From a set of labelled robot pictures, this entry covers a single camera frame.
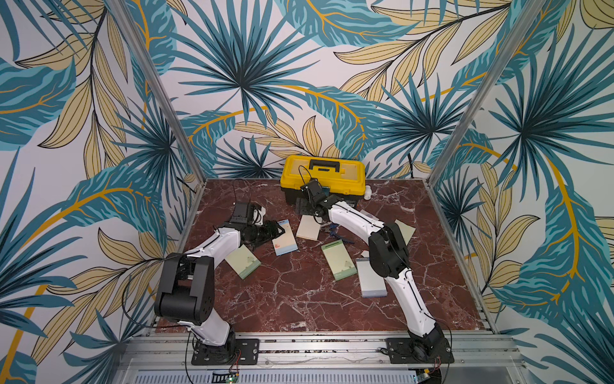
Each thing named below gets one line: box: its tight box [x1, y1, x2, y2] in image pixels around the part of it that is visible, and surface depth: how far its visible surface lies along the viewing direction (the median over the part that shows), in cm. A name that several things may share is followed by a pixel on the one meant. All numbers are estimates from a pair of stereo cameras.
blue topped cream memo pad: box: [271, 219, 300, 257], surface depth 98 cm
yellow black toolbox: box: [279, 155, 367, 204], surface depth 100 cm
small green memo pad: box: [224, 244, 262, 280], surface depth 92 cm
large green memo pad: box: [320, 239, 358, 281], surface depth 95 cm
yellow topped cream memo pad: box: [295, 214, 321, 241], surface depth 102 cm
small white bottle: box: [363, 184, 373, 201], surface depth 114 cm
